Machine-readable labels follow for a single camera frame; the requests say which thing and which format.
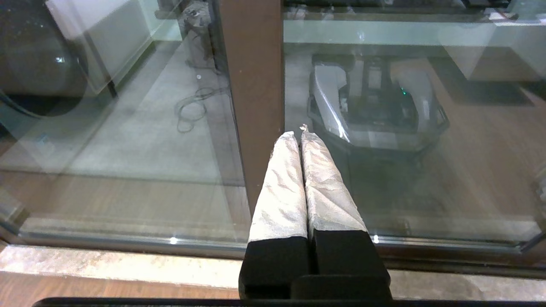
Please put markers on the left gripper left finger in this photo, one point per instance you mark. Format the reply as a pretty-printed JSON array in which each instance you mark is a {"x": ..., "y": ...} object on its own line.
[{"x": 281, "y": 204}]

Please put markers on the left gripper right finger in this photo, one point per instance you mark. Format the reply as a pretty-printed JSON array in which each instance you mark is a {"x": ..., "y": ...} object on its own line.
[{"x": 332, "y": 204}]

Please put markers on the brown framed sliding glass door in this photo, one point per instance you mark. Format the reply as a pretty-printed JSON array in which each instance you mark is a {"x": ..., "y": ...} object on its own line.
[{"x": 426, "y": 179}]

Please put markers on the brown framed fixed glass door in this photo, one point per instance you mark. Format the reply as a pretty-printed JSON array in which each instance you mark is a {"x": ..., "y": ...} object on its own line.
[{"x": 256, "y": 85}]

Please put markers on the long stone balcony sill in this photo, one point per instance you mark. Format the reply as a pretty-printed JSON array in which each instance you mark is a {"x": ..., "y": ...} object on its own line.
[{"x": 384, "y": 16}]

